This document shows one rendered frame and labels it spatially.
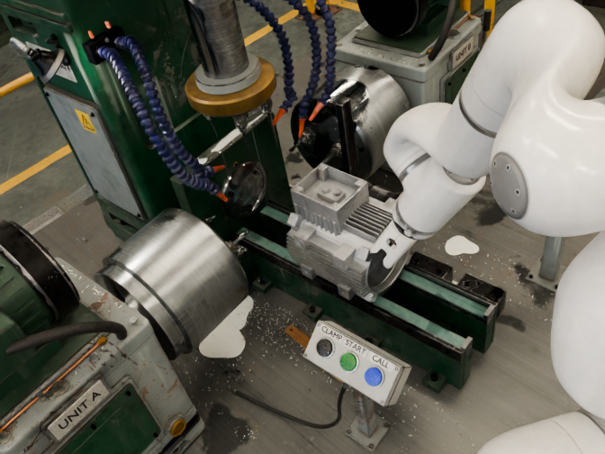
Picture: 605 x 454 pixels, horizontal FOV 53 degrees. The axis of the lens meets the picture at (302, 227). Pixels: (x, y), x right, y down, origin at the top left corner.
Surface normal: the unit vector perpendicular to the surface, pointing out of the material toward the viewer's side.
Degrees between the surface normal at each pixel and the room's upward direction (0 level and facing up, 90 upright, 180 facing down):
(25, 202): 0
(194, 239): 28
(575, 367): 86
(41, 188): 0
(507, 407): 0
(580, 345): 82
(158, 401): 89
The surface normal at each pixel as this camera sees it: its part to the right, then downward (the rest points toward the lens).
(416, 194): -0.88, 0.27
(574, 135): -0.14, -0.39
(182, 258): 0.28, -0.41
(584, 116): 0.00, -0.70
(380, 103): 0.46, -0.22
